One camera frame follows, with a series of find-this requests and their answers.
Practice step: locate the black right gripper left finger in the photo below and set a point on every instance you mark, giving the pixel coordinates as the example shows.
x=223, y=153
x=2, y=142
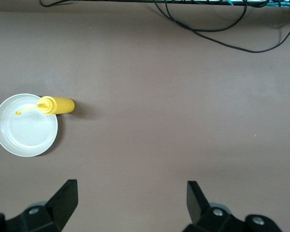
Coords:
x=61, y=205

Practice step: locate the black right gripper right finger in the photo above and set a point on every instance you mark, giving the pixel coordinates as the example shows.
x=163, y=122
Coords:
x=198, y=207

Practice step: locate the yellow squeeze bottle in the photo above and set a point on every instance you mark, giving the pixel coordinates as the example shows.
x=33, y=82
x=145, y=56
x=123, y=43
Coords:
x=60, y=105

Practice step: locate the beige plate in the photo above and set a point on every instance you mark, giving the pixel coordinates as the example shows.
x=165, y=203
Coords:
x=26, y=130

